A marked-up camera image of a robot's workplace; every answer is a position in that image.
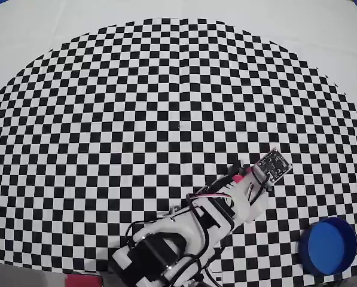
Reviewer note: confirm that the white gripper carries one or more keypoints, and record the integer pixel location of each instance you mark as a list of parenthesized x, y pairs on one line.
[(246, 183)]

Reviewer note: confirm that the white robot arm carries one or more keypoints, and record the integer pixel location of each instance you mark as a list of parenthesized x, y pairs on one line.
[(172, 230)]

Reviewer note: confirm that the blue round box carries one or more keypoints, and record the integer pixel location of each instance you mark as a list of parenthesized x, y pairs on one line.
[(327, 248)]

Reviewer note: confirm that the black white checkerboard mat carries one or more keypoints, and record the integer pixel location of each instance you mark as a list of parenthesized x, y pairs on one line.
[(106, 89)]

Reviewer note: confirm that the red flat block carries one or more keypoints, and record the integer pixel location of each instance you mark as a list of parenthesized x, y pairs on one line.
[(84, 281)]

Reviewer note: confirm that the green camera circuit board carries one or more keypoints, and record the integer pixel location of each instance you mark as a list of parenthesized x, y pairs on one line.
[(274, 164)]

